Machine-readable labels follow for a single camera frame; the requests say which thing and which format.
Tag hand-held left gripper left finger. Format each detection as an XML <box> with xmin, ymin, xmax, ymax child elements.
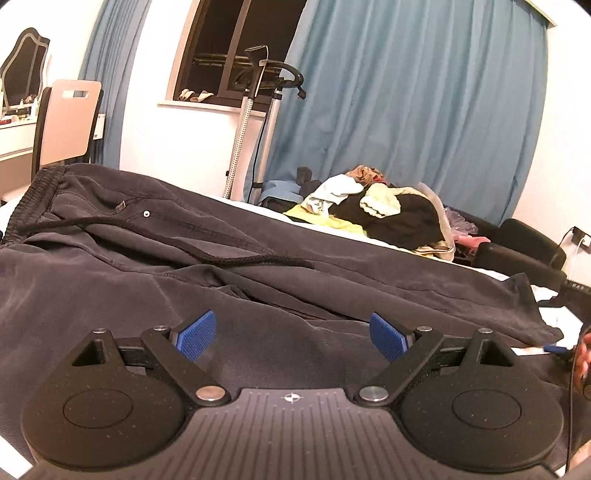
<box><xmin>70</xmin><ymin>309</ymin><xmax>232</xmax><ymax>408</ymax></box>

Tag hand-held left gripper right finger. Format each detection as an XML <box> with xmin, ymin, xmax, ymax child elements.
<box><xmin>354</xmin><ymin>312</ymin><xmax>514</xmax><ymax>408</ymax></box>

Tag black pants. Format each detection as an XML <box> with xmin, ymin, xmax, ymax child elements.
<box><xmin>0</xmin><ymin>162</ymin><xmax>565</xmax><ymax>464</ymax></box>

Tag person's right hand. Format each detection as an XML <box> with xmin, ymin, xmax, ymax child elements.
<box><xmin>574</xmin><ymin>329</ymin><xmax>591</xmax><ymax>387</ymax></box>

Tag black sofa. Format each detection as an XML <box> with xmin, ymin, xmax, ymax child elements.
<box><xmin>442</xmin><ymin>207</ymin><xmax>568</xmax><ymax>283</ymax></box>

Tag black garment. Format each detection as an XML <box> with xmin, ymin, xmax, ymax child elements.
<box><xmin>329</xmin><ymin>184</ymin><xmax>451</xmax><ymax>253</ymax></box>

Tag pink cloth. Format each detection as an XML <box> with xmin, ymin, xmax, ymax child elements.
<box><xmin>454</xmin><ymin>235</ymin><xmax>493</xmax><ymax>251</ymax></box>

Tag pale yellow garment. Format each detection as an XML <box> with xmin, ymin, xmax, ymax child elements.
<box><xmin>359</xmin><ymin>186</ymin><xmax>403</xmax><ymax>219</ymax></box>

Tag clear plastic bag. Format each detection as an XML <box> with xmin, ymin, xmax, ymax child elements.
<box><xmin>445</xmin><ymin>207</ymin><xmax>481</xmax><ymax>237</ymax></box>

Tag white garment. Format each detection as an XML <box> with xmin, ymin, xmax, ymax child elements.
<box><xmin>302</xmin><ymin>176</ymin><xmax>366</xmax><ymax>216</ymax></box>

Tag light blue cloth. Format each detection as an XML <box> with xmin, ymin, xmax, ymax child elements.
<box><xmin>257</xmin><ymin>179</ymin><xmax>302</xmax><ymax>209</ymax></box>

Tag brown patterned garment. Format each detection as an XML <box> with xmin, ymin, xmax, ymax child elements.
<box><xmin>346</xmin><ymin>165</ymin><xmax>387</xmax><ymax>186</ymax></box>

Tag dark sock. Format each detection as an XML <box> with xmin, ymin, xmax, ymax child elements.
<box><xmin>295</xmin><ymin>166</ymin><xmax>325</xmax><ymax>195</ymax></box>

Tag garment steamer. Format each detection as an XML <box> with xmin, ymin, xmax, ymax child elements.
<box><xmin>223</xmin><ymin>44</ymin><xmax>308</xmax><ymax>205</ymax></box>

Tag wide blue curtain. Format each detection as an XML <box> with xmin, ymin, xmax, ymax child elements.
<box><xmin>254</xmin><ymin>0</ymin><xmax>549</xmax><ymax>228</ymax></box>

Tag beige chair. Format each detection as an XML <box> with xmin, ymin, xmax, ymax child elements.
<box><xmin>32</xmin><ymin>79</ymin><xmax>105</xmax><ymax>172</ymax></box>

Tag white desk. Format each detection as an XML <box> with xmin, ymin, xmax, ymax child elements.
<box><xmin>0</xmin><ymin>116</ymin><xmax>40</xmax><ymax>202</ymax></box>

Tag narrow blue curtain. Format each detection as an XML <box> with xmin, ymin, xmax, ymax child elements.
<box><xmin>78</xmin><ymin>0</ymin><xmax>154</xmax><ymax>169</ymax></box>

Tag dark window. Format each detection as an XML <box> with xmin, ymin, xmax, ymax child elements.
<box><xmin>172</xmin><ymin>0</ymin><xmax>308</xmax><ymax>105</ymax></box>

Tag black framed vanity mirror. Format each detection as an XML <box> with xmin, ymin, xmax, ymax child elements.
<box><xmin>0</xmin><ymin>27</ymin><xmax>51</xmax><ymax>114</ymax></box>

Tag white cable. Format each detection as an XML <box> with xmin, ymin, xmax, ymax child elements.
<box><xmin>570</xmin><ymin>240</ymin><xmax>585</xmax><ymax>278</ymax></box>

